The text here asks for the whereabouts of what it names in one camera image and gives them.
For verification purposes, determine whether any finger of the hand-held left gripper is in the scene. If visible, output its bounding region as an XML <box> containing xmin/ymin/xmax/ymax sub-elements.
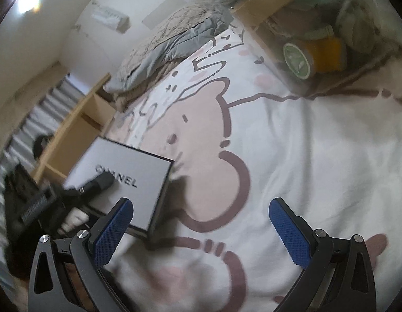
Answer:
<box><xmin>78</xmin><ymin>172</ymin><xmax>115</xmax><ymax>199</ymax></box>

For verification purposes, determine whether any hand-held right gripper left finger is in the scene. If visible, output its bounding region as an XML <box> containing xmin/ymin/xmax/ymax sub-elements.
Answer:
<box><xmin>28</xmin><ymin>198</ymin><xmax>135</xmax><ymax>312</ymax></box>

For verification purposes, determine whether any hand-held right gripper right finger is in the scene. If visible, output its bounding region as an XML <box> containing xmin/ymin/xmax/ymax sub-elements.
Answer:
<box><xmin>268</xmin><ymin>198</ymin><xmax>376</xmax><ymax>312</ymax></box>

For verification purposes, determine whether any white box with black sides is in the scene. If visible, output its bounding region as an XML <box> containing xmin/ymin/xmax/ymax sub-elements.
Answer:
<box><xmin>63</xmin><ymin>136</ymin><xmax>176</xmax><ymax>239</ymax></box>

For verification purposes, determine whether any clear plastic storage box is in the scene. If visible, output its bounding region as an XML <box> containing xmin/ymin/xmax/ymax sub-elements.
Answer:
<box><xmin>188</xmin><ymin>0</ymin><xmax>402</xmax><ymax>98</ymax></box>

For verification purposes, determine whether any grey curtain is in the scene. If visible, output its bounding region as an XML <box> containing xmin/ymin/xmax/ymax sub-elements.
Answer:
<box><xmin>0</xmin><ymin>78</ymin><xmax>84</xmax><ymax>267</ymax></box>

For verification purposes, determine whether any wooden headboard shelf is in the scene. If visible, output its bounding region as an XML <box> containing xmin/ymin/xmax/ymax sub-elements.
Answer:
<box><xmin>32</xmin><ymin>73</ymin><xmax>123</xmax><ymax>183</ymax></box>

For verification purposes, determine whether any dark round object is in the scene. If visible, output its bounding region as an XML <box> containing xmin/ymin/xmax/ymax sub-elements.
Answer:
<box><xmin>32</xmin><ymin>135</ymin><xmax>55</xmax><ymax>160</ymax></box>

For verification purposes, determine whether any cartoon printed bed sheet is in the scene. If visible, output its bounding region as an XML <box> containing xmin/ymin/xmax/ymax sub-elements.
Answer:
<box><xmin>100</xmin><ymin>23</ymin><xmax>402</xmax><ymax>312</ymax></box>

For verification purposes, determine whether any grey quilted duvet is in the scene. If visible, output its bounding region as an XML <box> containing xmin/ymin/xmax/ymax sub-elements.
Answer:
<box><xmin>103</xmin><ymin>3</ymin><xmax>234</xmax><ymax>93</ymax></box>

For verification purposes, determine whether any white bed headboard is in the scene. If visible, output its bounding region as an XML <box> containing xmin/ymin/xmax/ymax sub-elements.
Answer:
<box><xmin>142</xmin><ymin>0</ymin><xmax>195</xmax><ymax>33</ymax></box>

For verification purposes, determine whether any cardboard box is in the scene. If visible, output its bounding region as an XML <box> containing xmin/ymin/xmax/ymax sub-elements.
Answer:
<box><xmin>232</xmin><ymin>0</ymin><xmax>310</xmax><ymax>28</ymax></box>

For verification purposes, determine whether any white wall air conditioner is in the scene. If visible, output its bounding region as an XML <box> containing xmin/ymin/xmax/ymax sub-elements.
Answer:
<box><xmin>90</xmin><ymin>3</ymin><xmax>130</xmax><ymax>31</ymax></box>

